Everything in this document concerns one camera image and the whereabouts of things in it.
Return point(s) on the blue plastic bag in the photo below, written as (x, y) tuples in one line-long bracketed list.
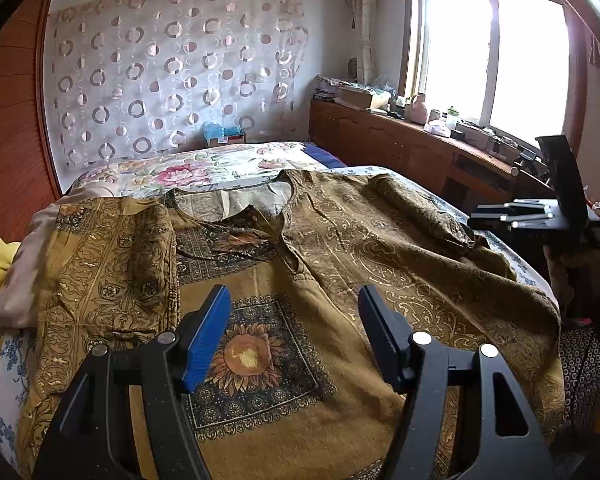
[(212, 131)]

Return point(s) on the small printed carton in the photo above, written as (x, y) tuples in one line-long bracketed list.
[(232, 137)]

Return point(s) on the white bottle with green cap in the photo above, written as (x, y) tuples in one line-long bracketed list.
[(452, 119)]

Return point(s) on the brown patterned shirt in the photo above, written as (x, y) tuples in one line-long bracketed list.
[(330, 260)]

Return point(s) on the person's right forearm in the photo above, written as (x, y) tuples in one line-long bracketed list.
[(580, 280)]

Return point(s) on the wooden wardrobe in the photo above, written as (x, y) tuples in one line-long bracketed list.
[(15, 135)]

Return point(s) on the blue floral bed sheet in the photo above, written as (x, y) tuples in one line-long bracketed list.
[(10, 385)]

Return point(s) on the dark blue cloth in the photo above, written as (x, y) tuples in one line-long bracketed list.
[(325, 155)]

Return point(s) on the dark circle-pattern bag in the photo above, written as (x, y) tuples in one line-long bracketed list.
[(580, 375)]

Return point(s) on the long wooden cabinet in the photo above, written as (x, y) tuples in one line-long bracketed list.
[(380, 140)]

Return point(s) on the pink floral quilt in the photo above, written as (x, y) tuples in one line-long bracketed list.
[(180, 170)]

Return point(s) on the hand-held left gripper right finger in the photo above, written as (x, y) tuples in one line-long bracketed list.
[(380, 330)]

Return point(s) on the cardboard box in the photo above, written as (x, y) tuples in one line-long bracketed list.
[(357, 96)]

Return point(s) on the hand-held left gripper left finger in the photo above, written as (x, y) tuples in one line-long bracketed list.
[(207, 340)]

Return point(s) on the wooden-framed window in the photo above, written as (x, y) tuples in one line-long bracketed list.
[(455, 50)]

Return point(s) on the beige window curtain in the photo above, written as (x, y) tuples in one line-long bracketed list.
[(366, 20)]

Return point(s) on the pink jug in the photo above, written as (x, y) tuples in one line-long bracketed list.
[(416, 110)]

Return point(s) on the beige folded cloth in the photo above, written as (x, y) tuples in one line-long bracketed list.
[(15, 280)]

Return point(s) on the sheer circle-pattern curtain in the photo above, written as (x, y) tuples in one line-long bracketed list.
[(155, 75)]

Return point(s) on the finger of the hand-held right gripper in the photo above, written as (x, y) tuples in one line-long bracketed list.
[(520, 206), (510, 222)]

